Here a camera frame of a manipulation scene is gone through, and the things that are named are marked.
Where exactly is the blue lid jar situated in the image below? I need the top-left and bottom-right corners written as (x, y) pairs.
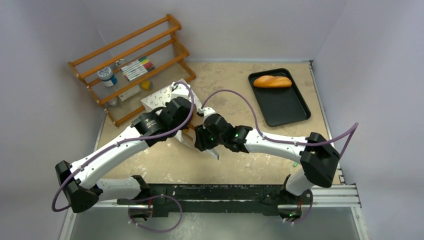
top-left (97, 66), bottom-right (117, 88)

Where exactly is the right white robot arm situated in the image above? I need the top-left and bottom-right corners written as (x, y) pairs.
top-left (194, 113), bottom-right (340, 204)

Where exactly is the yellow grey eraser block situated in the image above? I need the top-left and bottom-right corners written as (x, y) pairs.
top-left (140, 80), bottom-right (153, 91)

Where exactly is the black plastic tray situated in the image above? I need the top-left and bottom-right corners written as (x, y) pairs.
top-left (248, 68), bottom-right (311, 127)

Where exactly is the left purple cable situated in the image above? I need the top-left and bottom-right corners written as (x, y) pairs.
top-left (51, 81), bottom-right (196, 213)

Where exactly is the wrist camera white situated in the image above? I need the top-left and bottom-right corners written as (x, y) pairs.
top-left (197, 107), bottom-right (216, 124)
top-left (170, 82), bottom-right (191, 100)

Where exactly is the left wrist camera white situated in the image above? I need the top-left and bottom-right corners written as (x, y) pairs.
top-left (170, 82), bottom-right (191, 100)

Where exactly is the long fake bread loaf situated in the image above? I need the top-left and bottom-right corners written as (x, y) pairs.
top-left (253, 75), bottom-right (292, 88)

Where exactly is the aluminium frame rail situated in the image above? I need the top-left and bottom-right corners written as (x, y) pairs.
top-left (67, 183), bottom-right (363, 210)

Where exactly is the orange wooden rack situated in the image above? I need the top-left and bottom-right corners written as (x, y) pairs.
top-left (67, 13), bottom-right (196, 127)

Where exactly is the small white box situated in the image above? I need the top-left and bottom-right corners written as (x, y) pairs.
top-left (118, 85), bottom-right (141, 102)

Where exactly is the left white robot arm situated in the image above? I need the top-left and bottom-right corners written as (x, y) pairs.
top-left (51, 96), bottom-right (196, 213)

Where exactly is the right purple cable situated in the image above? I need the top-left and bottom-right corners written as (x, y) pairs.
top-left (200, 89), bottom-right (360, 158)

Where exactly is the pack of coloured markers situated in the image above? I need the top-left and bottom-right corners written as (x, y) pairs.
top-left (120, 56), bottom-right (156, 81)

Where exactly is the purple cable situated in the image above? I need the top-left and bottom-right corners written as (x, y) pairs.
top-left (200, 89), bottom-right (360, 158)
top-left (51, 81), bottom-right (196, 213)

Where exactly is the patterned white paper bag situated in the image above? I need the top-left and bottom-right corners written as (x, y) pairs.
top-left (141, 78), bottom-right (202, 148)

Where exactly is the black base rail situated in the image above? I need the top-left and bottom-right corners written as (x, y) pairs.
top-left (117, 178), bottom-right (313, 220)

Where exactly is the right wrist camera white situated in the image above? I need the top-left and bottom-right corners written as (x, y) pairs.
top-left (197, 107), bottom-right (216, 124)

